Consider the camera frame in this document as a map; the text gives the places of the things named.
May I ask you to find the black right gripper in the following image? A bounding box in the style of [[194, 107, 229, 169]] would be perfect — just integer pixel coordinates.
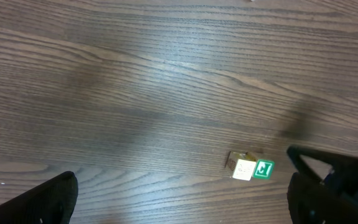
[[287, 145, 358, 224]]

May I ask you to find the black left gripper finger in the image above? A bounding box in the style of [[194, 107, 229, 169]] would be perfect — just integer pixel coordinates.
[[0, 171, 78, 224]]

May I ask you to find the green B letter block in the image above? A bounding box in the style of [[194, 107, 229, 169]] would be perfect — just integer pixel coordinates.
[[225, 151, 257, 181]]

